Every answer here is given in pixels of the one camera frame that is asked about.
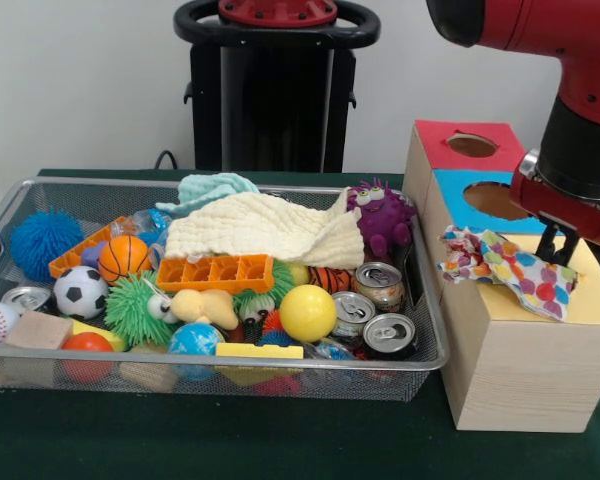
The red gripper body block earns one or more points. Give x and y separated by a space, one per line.
580 215

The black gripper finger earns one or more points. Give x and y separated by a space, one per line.
566 250
546 242

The polka dot paper wrapper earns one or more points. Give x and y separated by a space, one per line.
510 270

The purple spiky ball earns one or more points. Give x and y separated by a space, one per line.
385 215

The cream knitted cloth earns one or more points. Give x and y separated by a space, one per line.
240 225

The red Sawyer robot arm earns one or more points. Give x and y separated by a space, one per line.
580 75

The wooden box with three holes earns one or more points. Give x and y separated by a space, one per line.
520 380

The yellow smooth ball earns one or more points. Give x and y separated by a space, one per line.
307 312

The dark green table cloth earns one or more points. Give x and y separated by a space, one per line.
230 440

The small orange basketball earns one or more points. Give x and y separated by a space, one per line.
125 257

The green spiky ball with eyes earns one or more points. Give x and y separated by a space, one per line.
130 310

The small soccer ball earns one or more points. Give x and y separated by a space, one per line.
80 295

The orange red ball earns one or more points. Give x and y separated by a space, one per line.
87 342

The blue spiky ball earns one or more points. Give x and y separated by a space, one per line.
45 245

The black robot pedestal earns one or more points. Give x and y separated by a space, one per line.
280 110

